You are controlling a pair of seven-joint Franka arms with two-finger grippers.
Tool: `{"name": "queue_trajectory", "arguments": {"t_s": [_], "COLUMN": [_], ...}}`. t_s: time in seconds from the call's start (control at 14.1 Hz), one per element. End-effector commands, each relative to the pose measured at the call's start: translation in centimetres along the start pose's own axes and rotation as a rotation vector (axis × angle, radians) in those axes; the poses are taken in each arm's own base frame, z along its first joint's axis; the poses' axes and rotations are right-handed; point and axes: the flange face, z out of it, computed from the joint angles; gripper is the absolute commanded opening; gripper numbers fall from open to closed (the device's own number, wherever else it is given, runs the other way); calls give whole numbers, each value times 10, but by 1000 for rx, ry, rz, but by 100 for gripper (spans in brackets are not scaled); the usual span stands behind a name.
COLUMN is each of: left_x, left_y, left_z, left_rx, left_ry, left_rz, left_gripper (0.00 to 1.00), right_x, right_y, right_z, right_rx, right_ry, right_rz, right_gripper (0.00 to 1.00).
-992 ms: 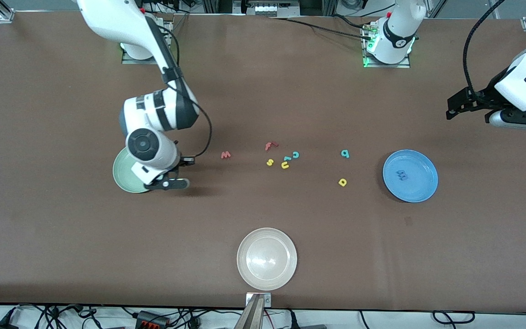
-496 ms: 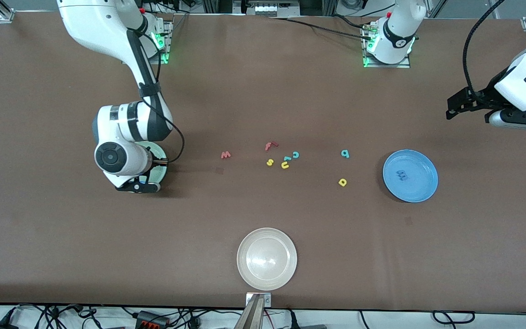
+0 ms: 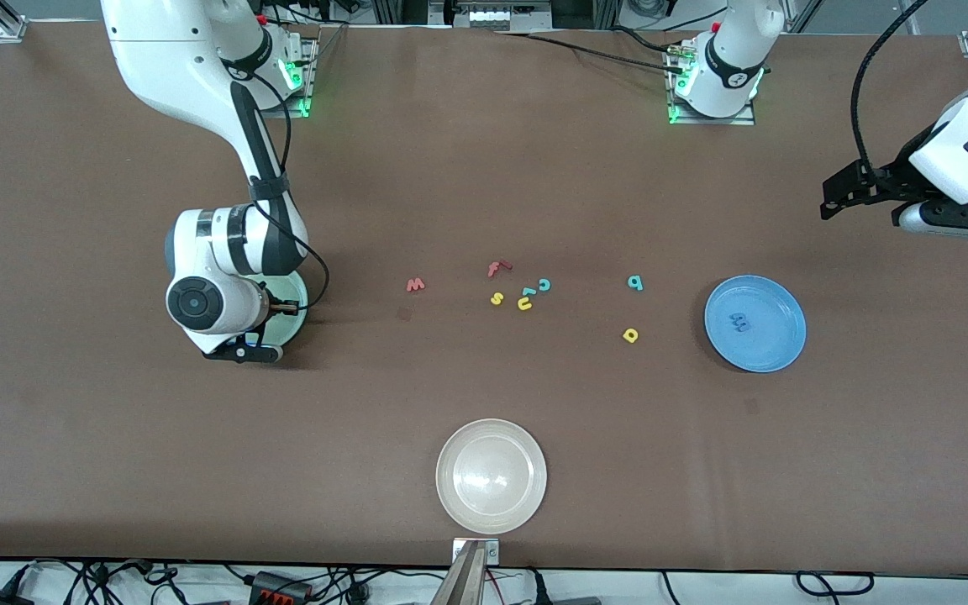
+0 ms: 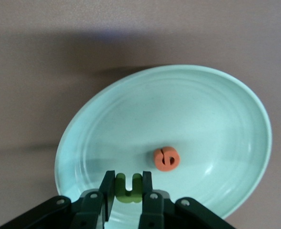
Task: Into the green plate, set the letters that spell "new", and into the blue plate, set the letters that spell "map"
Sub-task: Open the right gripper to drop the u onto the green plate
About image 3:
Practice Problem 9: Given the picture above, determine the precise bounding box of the green plate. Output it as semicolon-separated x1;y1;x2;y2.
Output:
261;271;310;347

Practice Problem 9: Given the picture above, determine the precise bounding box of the blue plate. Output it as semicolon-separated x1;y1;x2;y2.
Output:
704;275;808;373

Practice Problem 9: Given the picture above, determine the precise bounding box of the black orange power strip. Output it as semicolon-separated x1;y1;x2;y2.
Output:
249;571;313;605

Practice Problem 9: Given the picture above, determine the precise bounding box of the white plate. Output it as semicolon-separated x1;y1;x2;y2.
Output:
435;418;549;535

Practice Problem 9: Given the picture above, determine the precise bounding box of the grey terminal box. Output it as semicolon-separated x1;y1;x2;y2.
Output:
450;0;554;31

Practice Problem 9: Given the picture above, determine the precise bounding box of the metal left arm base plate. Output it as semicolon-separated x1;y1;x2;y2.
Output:
667;38;758;127

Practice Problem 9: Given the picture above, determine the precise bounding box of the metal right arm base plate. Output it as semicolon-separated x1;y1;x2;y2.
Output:
261;34;318;119

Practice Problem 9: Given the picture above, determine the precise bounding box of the short black table cable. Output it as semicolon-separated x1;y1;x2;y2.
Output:
610;25;687;53

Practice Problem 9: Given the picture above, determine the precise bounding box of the black tangled floor cable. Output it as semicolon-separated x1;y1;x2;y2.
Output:
26;559;187;605

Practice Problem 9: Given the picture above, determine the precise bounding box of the black floor cable with plug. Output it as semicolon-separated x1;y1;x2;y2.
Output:
316;567;451;605

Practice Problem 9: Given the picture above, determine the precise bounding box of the long black table cable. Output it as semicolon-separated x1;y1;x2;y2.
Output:
492;30;691;75

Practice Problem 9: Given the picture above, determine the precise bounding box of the aluminium camera mount post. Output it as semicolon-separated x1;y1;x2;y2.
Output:
431;538;502;605

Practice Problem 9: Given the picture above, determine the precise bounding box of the black looped floor cable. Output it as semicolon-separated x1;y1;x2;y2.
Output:
793;571;876;599

